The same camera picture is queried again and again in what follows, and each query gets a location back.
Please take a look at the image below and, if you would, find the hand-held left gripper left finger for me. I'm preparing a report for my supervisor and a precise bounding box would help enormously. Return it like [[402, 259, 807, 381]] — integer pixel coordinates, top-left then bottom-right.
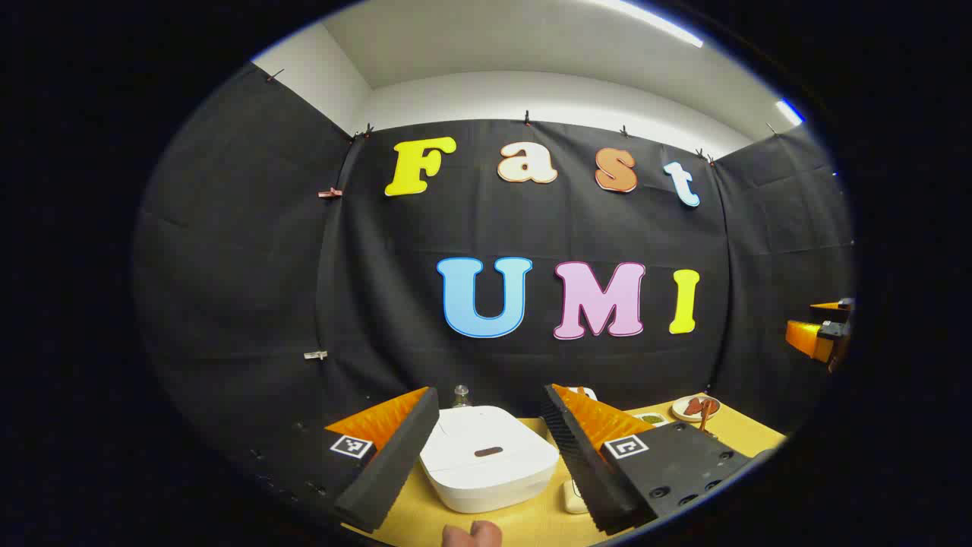
[[251, 386, 441, 534]]

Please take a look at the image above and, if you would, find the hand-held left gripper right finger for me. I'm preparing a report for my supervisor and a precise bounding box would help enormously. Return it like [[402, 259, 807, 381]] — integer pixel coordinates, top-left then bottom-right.
[[541, 384, 760, 536]]

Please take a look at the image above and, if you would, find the white round plate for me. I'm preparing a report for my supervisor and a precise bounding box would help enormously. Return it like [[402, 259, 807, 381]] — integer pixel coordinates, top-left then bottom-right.
[[671, 395, 722, 423]]

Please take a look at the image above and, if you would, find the small cream object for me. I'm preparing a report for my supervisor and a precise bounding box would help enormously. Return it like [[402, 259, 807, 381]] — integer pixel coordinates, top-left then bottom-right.
[[562, 479, 592, 515]]

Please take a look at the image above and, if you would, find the long ceiling light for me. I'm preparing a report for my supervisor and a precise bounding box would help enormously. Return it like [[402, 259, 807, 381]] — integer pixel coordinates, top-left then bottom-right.
[[600, 0, 705, 49]]

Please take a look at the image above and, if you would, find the black backdrop cloth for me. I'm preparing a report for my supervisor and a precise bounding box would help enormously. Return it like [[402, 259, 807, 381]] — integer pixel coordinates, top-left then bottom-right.
[[133, 65, 855, 487]]

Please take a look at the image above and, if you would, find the white rice cooker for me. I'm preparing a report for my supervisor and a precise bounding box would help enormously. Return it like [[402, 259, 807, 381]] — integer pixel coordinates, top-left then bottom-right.
[[419, 405, 561, 514]]

